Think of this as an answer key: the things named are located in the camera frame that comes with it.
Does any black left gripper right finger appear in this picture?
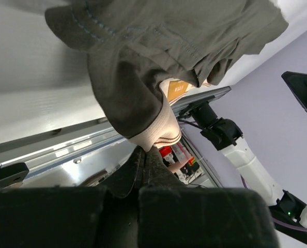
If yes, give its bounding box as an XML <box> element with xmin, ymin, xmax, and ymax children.
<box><xmin>137</xmin><ymin>147</ymin><xmax>281</xmax><ymax>248</ymax></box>

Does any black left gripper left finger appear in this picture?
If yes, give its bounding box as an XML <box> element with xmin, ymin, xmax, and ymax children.
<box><xmin>0</xmin><ymin>146</ymin><xmax>146</xmax><ymax>248</ymax></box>

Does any dark grey underwear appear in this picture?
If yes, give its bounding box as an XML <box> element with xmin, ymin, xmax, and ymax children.
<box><xmin>44</xmin><ymin>0</ymin><xmax>290</xmax><ymax>153</ymax></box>

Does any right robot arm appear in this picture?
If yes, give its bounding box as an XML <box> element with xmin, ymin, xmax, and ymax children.
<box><xmin>177</xmin><ymin>101</ymin><xmax>307</xmax><ymax>245</ymax></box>

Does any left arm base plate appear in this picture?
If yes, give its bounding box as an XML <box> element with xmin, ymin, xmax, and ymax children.
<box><xmin>0</xmin><ymin>163</ymin><xmax>29</xmax><ymax>188</ymax></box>

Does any aluminium front rail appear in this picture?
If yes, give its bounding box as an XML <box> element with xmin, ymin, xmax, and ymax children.
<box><xmin>0</xmin><ymin>86</ymin><xmax>232</xmax><ymax>187</ymax></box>

